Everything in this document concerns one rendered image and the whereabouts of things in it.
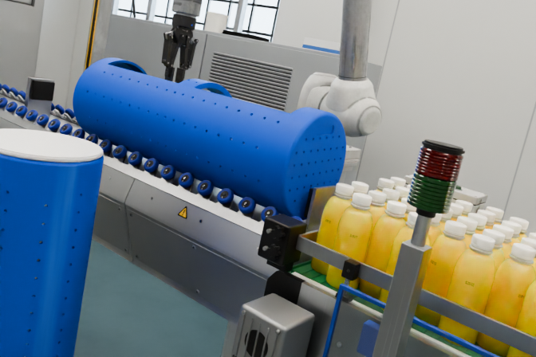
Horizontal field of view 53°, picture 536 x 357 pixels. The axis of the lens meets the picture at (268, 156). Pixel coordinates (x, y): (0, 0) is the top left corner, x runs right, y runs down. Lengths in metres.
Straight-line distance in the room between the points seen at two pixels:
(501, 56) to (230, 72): 1.90
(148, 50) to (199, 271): 2.81
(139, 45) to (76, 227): 3.01
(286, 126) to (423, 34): 3.12
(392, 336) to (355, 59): 1.20
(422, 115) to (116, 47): 2.42
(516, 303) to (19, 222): 1.00
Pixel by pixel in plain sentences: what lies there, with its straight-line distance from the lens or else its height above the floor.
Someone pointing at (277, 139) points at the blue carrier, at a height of 1.15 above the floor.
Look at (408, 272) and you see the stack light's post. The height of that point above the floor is 1.06.
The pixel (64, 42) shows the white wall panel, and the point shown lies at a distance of 7.01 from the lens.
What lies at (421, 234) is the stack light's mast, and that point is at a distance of 0.85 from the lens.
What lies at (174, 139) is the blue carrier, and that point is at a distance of 1.48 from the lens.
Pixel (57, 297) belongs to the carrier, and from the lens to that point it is 1.36.
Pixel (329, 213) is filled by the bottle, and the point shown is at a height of 1.03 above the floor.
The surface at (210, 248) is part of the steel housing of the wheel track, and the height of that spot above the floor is 0.83.
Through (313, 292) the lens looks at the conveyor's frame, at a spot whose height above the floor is 0.89.
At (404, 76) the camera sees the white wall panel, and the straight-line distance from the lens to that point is 4.32.
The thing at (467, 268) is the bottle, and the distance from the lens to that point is 1.03.
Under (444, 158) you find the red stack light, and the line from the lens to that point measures 0.81.
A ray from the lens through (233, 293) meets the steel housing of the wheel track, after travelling 1.44.
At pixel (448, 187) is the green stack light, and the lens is 0.82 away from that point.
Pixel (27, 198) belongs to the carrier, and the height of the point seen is 0.94.
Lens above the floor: 1.32
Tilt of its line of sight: 10 degrees down
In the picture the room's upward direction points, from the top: 12 degrees clockwise
